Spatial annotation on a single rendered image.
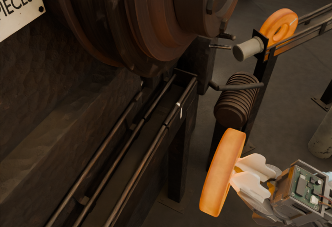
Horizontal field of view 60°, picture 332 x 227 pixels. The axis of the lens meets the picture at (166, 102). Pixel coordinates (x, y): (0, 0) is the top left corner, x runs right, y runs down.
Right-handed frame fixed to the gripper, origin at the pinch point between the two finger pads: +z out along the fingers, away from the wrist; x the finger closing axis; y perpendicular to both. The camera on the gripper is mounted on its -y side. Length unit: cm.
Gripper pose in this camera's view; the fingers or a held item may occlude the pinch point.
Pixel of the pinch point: (225, 165)
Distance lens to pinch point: 51.7
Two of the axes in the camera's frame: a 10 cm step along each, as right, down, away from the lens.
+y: 2.2, -5.5, -8.0
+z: -8.7, -4.9, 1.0
